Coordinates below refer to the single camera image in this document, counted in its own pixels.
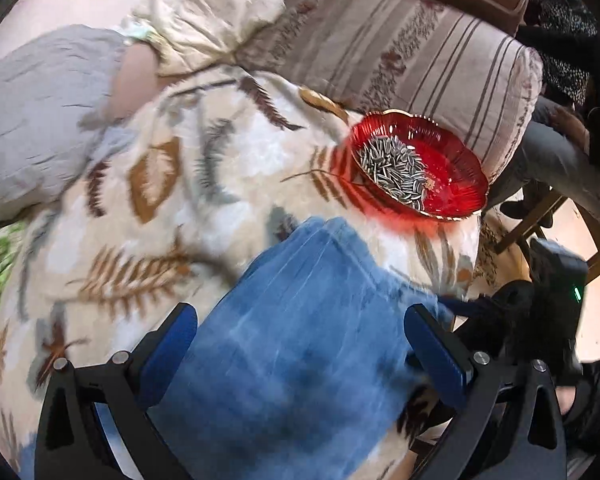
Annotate wooden chair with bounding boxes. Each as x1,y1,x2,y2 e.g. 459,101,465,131
495,190,600,283

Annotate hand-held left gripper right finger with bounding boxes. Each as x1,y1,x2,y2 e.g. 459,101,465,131
403,304,567,480

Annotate sunflower seeds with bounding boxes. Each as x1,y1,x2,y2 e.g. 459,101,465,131
356,135,428,211

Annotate blue denim pants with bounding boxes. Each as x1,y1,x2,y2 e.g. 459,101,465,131
20,216,456,480

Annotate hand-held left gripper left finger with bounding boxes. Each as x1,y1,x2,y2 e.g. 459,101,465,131
34,302,199,480

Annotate leaf print blanket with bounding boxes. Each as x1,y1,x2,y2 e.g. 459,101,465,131
0,67,491,480

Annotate red glass bowl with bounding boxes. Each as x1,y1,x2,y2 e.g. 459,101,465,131
349,109,490,222

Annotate peach pillow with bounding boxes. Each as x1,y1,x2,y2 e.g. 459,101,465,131
100,40,161,121

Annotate grey quilted pillow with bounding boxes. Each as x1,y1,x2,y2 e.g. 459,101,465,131
0,27,136,231

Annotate cream floral cloth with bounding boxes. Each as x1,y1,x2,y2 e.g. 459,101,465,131
120,0,287,78

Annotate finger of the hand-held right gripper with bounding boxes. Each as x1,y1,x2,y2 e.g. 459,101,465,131
437,280,536,361

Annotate striped brown cushion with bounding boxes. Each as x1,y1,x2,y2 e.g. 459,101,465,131
235,0,545,186

